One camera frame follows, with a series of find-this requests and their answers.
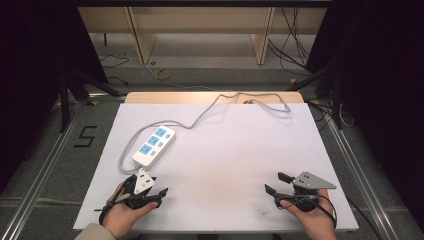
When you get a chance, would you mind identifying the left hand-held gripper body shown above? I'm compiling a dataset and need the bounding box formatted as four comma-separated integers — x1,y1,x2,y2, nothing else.
122,167,162,210

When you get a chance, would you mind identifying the person's left hand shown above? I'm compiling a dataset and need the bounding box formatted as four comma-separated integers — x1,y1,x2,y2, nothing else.
102,181,160,240

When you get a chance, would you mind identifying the white blue power strip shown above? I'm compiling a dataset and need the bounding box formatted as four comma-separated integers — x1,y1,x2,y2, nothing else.
132,125,177,170

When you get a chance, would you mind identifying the white table sheet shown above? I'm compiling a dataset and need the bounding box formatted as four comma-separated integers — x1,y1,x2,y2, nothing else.
72,102,360,233

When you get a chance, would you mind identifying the grey power strip cable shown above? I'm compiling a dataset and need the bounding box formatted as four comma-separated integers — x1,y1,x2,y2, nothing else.
117,92,292,175

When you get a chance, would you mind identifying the light wooden desk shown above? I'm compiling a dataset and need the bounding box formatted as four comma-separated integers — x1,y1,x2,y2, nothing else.
77,6,328,66

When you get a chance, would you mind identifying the black curtain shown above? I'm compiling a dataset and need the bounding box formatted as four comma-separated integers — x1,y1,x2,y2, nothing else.
304,0,424,231
0,0,109,194

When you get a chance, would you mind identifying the white floor cable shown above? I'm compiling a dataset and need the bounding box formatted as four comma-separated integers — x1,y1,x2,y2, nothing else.
145,62,216,92

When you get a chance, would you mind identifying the yellow tape roll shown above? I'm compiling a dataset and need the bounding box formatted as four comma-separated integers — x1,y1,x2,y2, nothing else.
155,68,172,81

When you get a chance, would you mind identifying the black floor cable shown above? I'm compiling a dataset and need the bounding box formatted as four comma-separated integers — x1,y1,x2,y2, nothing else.
99,54,130,86

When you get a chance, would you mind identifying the bundle of black cables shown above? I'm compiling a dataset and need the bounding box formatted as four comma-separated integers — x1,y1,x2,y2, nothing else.
267,7,313,69

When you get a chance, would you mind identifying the person's right hand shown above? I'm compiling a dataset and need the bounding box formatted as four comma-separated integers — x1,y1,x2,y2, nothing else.
279,188,338,240

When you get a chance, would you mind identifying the aluminium floor rail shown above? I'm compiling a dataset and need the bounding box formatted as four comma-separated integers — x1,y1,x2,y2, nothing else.
324,114,401,240
0,99,88,240

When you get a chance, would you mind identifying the black metal stand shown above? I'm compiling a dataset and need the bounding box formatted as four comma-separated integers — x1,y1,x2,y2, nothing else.
285,61,345,130
57,68,123,134

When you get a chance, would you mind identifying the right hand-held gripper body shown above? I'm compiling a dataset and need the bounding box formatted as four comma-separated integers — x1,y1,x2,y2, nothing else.
288,171,337,213

